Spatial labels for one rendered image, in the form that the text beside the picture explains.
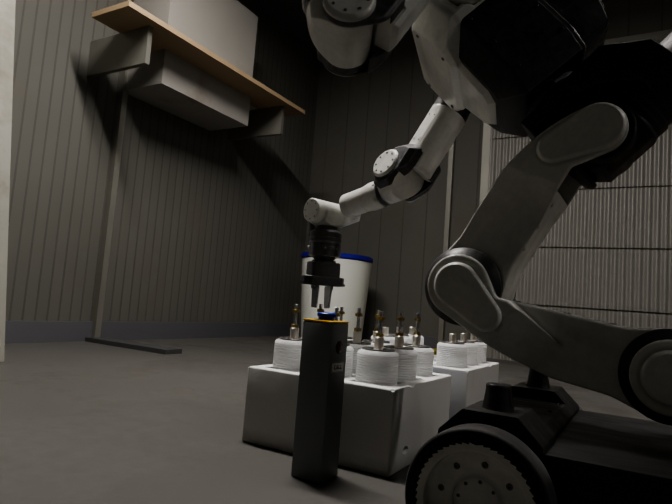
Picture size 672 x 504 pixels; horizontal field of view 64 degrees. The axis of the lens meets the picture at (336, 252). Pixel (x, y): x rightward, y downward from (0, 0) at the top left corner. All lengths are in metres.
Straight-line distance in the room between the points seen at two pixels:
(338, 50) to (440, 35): 0.26
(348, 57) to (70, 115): 2.87
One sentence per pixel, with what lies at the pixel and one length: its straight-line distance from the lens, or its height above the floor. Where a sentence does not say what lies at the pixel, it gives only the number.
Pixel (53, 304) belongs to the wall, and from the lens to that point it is 3.52.
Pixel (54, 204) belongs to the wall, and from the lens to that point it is 3.51.
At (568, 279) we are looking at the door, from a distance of 4.44.
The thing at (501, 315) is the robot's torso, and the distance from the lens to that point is 0.96.
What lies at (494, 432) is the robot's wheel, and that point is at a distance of 0.79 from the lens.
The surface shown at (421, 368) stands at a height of 0.20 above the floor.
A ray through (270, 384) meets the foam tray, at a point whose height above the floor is 0.15.
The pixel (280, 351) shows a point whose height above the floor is 0.22.
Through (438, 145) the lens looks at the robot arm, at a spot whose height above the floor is 0.74.
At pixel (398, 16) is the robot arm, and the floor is 0.79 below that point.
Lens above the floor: 0.35
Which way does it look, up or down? 5 degrees up
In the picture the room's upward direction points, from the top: 4 degrees clockwise
